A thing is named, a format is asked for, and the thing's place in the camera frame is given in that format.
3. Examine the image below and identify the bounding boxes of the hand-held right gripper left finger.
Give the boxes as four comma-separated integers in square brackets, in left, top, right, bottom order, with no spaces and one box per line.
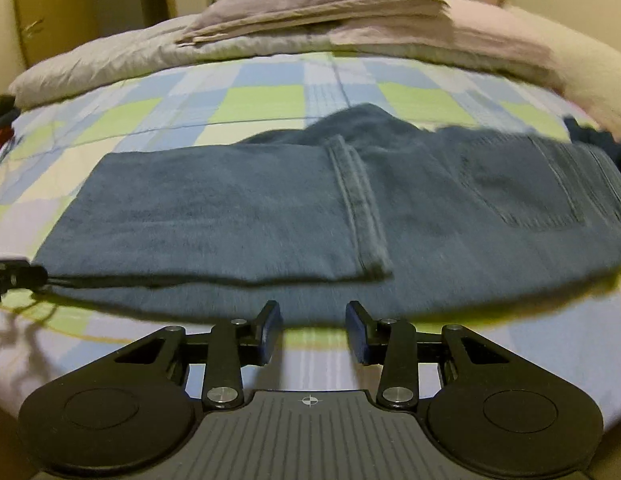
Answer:
[115,300,282,408]

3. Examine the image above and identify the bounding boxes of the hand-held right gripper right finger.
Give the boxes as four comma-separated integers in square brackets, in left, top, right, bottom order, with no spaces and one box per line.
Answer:
[345,301,509,408]

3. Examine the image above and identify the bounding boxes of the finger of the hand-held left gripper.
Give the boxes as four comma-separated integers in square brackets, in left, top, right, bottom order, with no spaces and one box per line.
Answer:
[0,259,47,303]

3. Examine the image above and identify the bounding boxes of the blue denim jeans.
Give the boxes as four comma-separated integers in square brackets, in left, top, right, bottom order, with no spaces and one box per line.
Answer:
[33,102,621,323]

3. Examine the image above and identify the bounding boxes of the dark navy garment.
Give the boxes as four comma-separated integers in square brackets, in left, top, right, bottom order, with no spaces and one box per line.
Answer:
[563,116,621,158]

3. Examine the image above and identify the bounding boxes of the black folded garment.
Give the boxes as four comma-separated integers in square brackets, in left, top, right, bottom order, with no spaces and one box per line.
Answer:
[0,92,17,128]

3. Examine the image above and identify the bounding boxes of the checked pastel bedsheet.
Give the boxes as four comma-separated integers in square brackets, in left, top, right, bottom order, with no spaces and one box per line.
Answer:
[0,52,621,441]

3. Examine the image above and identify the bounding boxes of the grey folded duvet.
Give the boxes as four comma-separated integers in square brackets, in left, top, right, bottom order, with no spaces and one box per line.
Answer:
[8,15,341,108]

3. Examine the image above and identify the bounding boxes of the yellow wooden door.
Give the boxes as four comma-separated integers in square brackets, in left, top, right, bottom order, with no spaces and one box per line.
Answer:
[10,0,98,68]

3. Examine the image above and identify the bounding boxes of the pale pink pillow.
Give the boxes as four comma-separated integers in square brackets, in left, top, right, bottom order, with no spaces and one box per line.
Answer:
[331,0,559,75]

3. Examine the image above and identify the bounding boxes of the mauve pillow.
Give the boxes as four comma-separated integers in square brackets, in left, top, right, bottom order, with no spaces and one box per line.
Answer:
[178,0,449,47]

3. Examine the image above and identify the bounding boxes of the cream padded headboard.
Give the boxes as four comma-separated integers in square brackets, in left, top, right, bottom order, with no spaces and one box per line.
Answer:
[511,7,621,141]

